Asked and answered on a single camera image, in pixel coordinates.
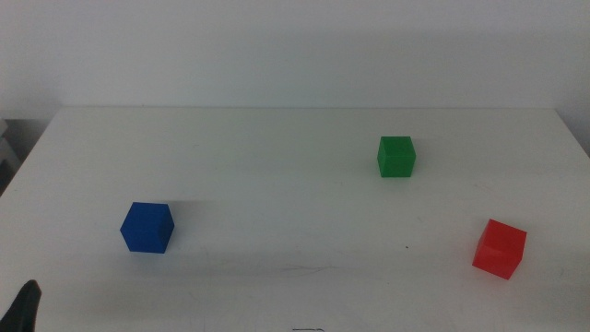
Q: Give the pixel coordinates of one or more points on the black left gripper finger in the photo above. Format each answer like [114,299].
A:
[23,309]

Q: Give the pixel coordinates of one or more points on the blue cube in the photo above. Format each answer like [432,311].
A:
[146,228]

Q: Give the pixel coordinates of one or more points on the green cube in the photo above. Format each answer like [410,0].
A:
[395,157]

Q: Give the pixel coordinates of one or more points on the red cube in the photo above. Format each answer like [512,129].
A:
[500,250]

